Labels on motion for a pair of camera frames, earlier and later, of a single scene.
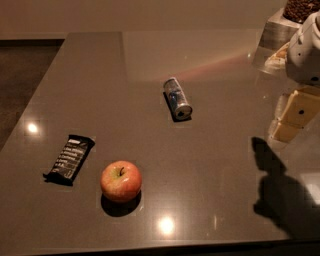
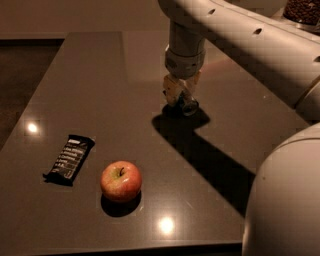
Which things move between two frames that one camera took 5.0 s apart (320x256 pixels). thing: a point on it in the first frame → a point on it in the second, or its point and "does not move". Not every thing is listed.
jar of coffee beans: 299,10 does not move
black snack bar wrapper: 69,160 does not move
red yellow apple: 121,181 does not move
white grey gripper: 304,55 → 184,65
